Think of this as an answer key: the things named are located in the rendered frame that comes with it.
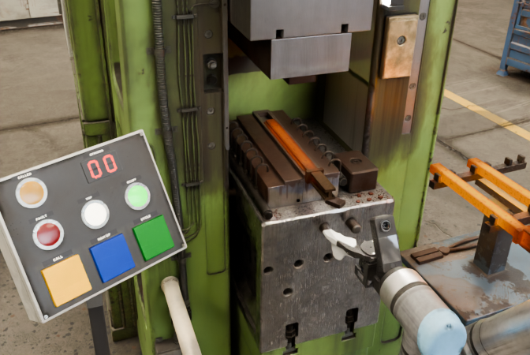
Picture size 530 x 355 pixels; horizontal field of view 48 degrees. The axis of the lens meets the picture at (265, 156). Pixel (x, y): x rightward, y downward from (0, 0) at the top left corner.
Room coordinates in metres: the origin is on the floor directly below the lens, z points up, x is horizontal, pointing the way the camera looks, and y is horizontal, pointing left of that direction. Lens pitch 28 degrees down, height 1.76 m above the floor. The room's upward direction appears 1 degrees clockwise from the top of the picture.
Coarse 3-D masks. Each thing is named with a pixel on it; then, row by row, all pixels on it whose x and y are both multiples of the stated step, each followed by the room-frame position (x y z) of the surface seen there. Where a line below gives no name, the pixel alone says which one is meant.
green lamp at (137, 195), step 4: (132, 188) 1.05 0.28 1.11; (136, 188) 1.06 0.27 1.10; (140, 188) 1.06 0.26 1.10; (132, 192) 1.05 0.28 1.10; (136, 192) 1.05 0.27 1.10; (140, 192) 1.06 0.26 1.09; (144, 192) 1.06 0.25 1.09; (132, 196) 1.04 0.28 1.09; (136, 196) 1.05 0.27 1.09; (140, 196) 1.05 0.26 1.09; (144, 196) 1.06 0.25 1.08; (132, 200) 1.04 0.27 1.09; (136, 200) 1.04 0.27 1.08; (140, 200) 1.05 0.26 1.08; (144, 200) 1.05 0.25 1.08; (132, 204) 1.03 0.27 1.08; (136, 204) 1.04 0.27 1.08; (140, 204) 1.04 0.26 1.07
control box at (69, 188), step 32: (64, 160) 1.01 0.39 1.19; (96, 160) 1.05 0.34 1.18; (128, 160) 1.09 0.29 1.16; (0, 192) 0.91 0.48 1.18; (64, 192) 0.97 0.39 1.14; (96, 192) 1.01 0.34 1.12; (128, 192) 1.04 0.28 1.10; (160, 192) 1.09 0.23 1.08; (0, 224) 0.88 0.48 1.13; (32, 224) 0.91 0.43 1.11; (64, 224) 0.94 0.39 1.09; (128, 224) 1.01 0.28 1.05; (32, 256) 0.87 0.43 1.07; (64, 256) 0.90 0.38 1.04; (160, 256) 1.00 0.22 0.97; (32, 288) 0.84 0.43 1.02; (96, 288) 0.90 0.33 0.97; (32, 320) 0.85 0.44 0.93
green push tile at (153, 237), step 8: (160, 216) 1.05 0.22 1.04; (144, 224) 1.02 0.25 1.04; (152, 224) 1.03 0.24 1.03; (160, 224) 1.04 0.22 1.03; (136, 232) 1.00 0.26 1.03; (144, 232) 1.01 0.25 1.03; (152, 232) 1.02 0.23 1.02; (160, 232) 1.03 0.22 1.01; (168, 232) 1.04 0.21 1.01; (136, 240) 1.00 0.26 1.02; (144, 240) 1.00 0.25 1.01; (152, 240) 1.01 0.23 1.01; (160, 240) 1.02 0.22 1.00; (168, 240) 1.03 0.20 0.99; (144, 248) 0.99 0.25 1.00; (152, 248) 1.00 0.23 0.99; (160, 248) 1.01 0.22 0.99; (168, 248) 1.02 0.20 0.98; (144, 256) 0.98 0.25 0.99; (152, 256) 0.99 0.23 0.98
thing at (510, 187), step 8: (472, 160) 1.42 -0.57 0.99; (480, 160) 1.42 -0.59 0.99; (480, 168) 1.38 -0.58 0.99; (488, 168) 1.37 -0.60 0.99; (488, 176) 1.35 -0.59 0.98; (496, 176) 1.33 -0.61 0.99; (504, 176) 1.33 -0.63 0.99; (496, 184) 1.32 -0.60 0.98; (504, 184) 1.30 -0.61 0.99; (512, 184) 1.29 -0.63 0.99; (512, 192) 1.27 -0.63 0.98; (520, 192) 1.25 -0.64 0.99; (528, 192) 1.25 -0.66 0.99; (520, 200) 1.24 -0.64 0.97; (528, 200) 1.22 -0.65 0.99
